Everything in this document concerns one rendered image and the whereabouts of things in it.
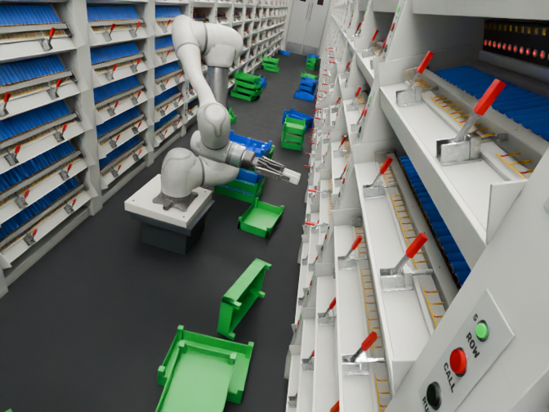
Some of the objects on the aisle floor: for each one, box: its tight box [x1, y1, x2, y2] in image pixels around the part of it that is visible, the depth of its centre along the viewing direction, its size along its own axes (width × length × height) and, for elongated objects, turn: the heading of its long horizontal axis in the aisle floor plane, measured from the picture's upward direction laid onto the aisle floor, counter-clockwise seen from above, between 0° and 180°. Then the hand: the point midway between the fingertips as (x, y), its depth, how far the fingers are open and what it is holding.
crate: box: [216, 258, 272, 340], centre depth 152 cm, size 8×30×20 cm, turn 138°
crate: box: [158, 325, 254, 404], centre depth 129 cm, size 30×20×8 cm
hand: (291, 176), depth 138 cm, fingers open, 3 cm apart
